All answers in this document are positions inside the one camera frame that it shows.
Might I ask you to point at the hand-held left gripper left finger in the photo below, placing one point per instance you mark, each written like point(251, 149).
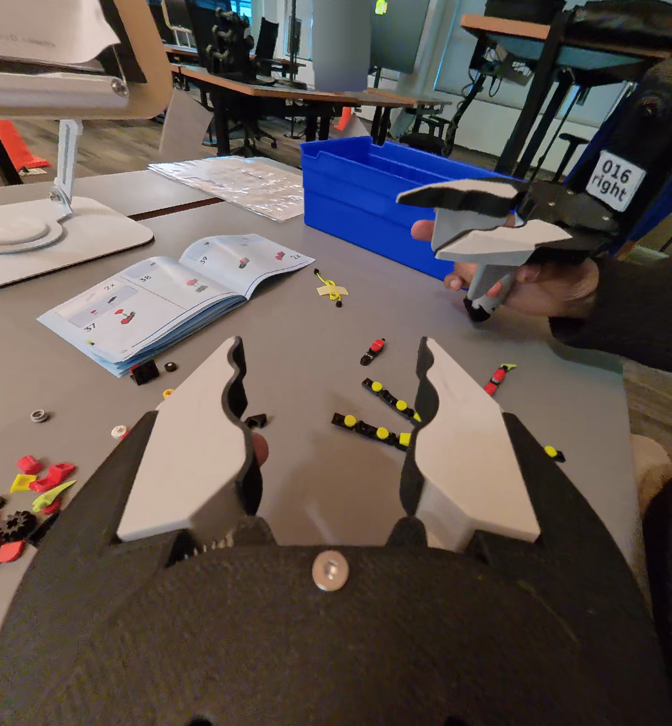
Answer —
point(183, 454)

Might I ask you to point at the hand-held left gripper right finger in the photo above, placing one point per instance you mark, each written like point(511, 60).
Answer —
point(472, 454)

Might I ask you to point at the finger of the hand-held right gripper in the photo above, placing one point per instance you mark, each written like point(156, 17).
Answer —
point(472, 190)
point(500, 241)

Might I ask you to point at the person's right forearm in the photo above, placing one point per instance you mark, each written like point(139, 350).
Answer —
point(642, 312)

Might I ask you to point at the small white red lego piece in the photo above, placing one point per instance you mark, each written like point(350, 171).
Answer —
point(119, 432)

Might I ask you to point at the red lego assembly with claw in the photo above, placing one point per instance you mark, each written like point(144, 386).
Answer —
point(496, 380)

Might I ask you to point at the black lego slope piece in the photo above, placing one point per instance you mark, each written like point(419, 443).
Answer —
point(255, 421)

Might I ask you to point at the small yellow black lego piece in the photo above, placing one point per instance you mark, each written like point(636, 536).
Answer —
point(552, 452)

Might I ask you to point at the black square lego piece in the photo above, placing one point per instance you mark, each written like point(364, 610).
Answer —
point(144, 372)

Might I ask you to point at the black lego leg yellow studs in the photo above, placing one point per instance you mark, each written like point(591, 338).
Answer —
point(384, 394)
point(367, 428)

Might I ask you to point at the small black red lego assembly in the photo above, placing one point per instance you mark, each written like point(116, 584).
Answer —
point(373, 351)

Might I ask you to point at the small grey round lego piece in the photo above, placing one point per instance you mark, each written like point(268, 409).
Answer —
point(40, 416)

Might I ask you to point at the lego instruction booklet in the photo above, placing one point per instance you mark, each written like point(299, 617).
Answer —
point(160, 306)

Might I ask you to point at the pile of loose lego pieces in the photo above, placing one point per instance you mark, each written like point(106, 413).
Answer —
point(15, 524)

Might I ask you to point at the person's right hand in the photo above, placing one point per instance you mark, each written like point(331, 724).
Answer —
point(557, 286)

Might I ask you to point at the person's left hand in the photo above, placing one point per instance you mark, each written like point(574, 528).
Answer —
point(261, 449)

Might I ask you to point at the black bag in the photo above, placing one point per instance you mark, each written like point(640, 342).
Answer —
point(625, 22)

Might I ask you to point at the blue plastic bin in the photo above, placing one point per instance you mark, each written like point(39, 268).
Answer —
point(358, 193)

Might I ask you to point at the small orange traffic cone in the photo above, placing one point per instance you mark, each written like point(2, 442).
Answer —
point(344, 120)

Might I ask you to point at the wooden desk with black legs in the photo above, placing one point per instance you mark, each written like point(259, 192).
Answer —
point(512, 28)

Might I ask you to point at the grey computer monitor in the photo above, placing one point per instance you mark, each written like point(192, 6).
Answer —
point(398, 34)

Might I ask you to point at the long wooden office desk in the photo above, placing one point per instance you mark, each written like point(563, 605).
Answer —
point(290, 93)

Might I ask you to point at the black office chair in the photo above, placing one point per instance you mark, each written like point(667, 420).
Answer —
point(254, 122)

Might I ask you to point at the clear plastic bag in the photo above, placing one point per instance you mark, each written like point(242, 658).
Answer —
point(239, 184)

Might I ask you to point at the white stand base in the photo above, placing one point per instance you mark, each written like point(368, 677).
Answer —
point(75, 238)

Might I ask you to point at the white paper sheet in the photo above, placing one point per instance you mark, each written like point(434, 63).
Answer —
point(35, 28)

